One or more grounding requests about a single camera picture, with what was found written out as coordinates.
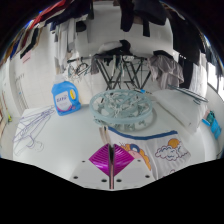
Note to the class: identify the group of black hanging clothes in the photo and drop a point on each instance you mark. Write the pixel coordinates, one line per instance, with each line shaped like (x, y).
(186, 50)

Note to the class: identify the blue detergent bottle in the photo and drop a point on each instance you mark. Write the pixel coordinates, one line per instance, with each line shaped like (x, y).
(65, 101)

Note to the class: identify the white pillow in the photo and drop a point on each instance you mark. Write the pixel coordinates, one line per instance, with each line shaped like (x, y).
(176, 105)

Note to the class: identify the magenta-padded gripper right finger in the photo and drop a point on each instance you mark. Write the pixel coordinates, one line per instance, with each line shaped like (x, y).
(123, 160)

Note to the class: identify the dark navy hanging trousers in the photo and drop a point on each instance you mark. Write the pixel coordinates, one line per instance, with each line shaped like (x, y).
(127, 18)

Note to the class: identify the dark grey hanging garment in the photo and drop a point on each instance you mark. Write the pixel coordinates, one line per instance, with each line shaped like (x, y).
(150, 10)

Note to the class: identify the row of colourful hanging clothes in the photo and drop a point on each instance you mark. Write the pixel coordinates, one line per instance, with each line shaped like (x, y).
(20, 41)

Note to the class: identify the white hanging garments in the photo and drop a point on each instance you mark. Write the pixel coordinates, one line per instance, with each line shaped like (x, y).
(65, 43)

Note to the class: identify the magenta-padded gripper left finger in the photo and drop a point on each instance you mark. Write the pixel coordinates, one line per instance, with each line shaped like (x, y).
(100, 160)

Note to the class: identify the grey shirt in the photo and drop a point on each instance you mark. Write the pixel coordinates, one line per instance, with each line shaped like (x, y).
(166, 71)

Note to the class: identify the round pale teal peg hanger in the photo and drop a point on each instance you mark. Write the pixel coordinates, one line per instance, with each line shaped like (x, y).
(123, 120)

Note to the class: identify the red hanging shirt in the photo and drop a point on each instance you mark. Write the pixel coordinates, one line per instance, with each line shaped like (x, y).
(50, 10)

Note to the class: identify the teal hoop hanger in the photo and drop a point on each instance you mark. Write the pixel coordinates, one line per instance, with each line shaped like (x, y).
(188, 93)

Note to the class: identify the black folding drying rack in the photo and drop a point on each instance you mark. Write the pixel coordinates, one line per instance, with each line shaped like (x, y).
(115, 78)

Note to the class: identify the black hanging shirt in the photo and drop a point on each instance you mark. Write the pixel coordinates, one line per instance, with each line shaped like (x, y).
(73, 8)

